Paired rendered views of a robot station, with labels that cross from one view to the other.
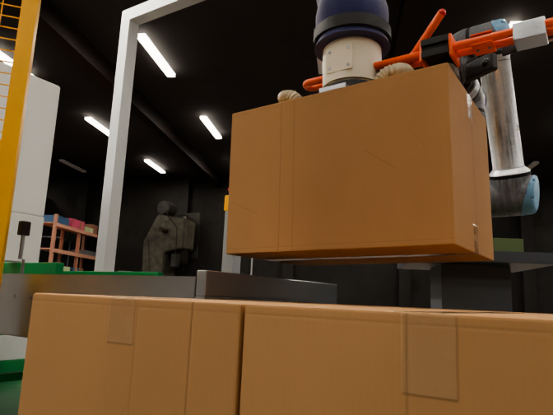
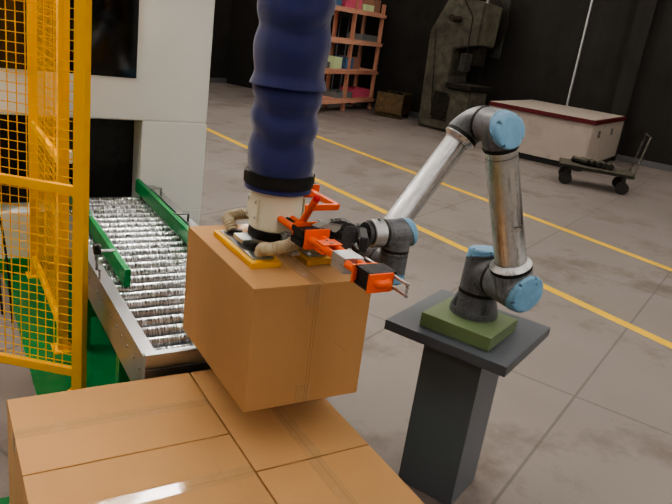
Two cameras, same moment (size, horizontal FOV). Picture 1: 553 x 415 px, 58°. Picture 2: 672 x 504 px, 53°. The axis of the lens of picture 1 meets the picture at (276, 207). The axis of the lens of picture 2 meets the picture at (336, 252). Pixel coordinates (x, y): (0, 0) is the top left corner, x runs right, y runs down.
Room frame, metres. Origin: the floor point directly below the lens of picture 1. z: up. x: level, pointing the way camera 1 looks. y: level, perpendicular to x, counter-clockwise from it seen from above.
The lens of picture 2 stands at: (-0.48, -1.26, 1.80)
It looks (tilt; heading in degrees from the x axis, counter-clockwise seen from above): 19 degrees down; 24
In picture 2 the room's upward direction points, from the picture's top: 8 degrees clockwise
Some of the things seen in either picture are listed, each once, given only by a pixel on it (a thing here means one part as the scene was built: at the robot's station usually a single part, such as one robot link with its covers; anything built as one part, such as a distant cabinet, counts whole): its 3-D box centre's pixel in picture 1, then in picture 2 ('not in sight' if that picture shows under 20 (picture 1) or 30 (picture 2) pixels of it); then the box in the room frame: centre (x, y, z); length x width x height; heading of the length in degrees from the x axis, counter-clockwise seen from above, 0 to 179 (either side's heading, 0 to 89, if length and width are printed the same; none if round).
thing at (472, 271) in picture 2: not in sight; (484, 269); (1.99, -0.78, 0.99); 0.17 x 0.15 x 0.18; 53
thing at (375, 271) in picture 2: not in sight; (371, 277); (1.01, -0.70, 1.21); 0.08 x 0.07 x 0.05; 56
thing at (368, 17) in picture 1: (352, 39); (279, 177); (1.35, -0.20, 1.31); 0.23 x 0.23 x 0.04
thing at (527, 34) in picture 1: (530, 34); (346, 261); (1.09, -0.59, 1.20); 0.07 x 0.07 x 0.04; 56
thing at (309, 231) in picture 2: (439, 53); (310, 235); (1.21, -0.41, 1.20); 0.10 x 0.08 x 0.06; 146
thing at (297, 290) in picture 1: (280, 288); (235, 348); (1.47, -0.02, 0.58); 0.70 x 0.03 x 0.06; 147
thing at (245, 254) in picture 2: not in sight; (245, 243); (1.27, -0.15, 1.09); 0.34 x 0.10 x 0.05; 56
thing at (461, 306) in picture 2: not in sight; (475, 300); (2.00, -0.77, 0.85); 0.19 x 0.19 x 0.10
